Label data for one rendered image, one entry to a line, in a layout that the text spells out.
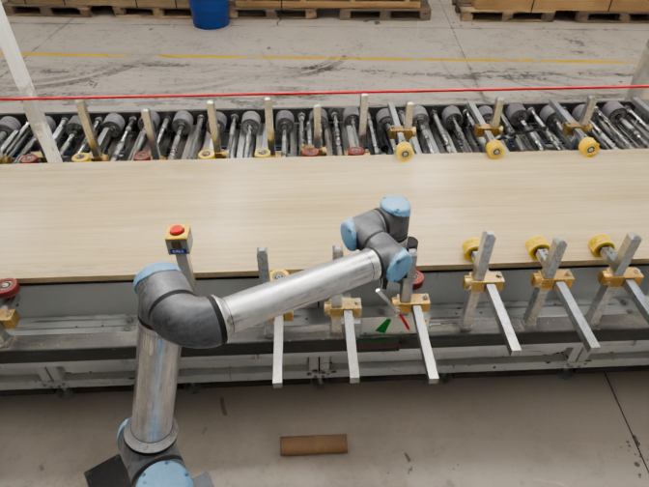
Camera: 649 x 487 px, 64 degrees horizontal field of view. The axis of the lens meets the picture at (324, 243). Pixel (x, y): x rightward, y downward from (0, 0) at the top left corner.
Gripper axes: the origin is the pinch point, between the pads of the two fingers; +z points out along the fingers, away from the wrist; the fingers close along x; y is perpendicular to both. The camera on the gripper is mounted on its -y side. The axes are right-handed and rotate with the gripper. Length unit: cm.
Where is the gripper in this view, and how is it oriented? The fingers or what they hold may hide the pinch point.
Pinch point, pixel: (381, 290)
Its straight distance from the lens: 175.7
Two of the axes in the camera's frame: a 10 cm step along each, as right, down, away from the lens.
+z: 0.1, 7.5, 6.6
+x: -0.4, -6.6, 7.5
